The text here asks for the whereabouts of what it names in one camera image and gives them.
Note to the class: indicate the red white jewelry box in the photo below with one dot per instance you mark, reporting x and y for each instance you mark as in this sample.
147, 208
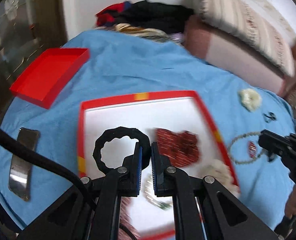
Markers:
176, 111

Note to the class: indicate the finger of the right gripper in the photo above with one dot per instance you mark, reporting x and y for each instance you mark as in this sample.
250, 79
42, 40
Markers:
273, 143

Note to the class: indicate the black smartphone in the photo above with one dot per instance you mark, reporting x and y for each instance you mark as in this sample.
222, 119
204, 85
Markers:
20, 170

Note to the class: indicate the wooden glass door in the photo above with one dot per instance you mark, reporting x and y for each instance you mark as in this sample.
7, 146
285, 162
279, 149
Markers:
27, 28

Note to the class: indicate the red plaid scrunchie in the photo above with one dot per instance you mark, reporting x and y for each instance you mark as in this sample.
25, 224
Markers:
126, 220

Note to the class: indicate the white dotted scrunchie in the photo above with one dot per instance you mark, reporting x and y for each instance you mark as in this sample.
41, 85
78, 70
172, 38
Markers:
222, 173

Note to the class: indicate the thin black hair elastic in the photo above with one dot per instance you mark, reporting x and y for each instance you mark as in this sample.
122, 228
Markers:
269, 117

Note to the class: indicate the striped beige pillow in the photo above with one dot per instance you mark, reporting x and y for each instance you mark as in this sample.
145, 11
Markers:
237, 18

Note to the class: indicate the cream dotted scrunchie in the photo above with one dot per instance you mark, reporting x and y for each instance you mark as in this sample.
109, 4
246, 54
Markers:
250, 99

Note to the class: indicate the red box lid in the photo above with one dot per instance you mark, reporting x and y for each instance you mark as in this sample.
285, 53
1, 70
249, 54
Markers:
46, 76

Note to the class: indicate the blue towel bedspread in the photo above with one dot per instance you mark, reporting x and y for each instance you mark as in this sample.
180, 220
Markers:
122, 64

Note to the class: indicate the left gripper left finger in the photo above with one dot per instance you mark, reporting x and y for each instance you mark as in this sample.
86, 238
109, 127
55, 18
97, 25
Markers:
131, 181

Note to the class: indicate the red polka dot scrunchie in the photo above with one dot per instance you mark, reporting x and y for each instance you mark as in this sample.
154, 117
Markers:
181, 148

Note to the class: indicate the pile of dark clothes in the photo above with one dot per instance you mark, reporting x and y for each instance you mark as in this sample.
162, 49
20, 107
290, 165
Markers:
154, 21

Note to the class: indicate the pink brown folded blanket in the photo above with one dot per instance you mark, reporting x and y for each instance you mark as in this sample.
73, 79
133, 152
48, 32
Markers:
227, 52

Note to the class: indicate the right hand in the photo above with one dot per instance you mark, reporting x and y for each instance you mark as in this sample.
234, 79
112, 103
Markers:
290, 207

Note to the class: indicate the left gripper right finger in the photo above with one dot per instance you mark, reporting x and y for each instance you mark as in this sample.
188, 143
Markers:
162, 185

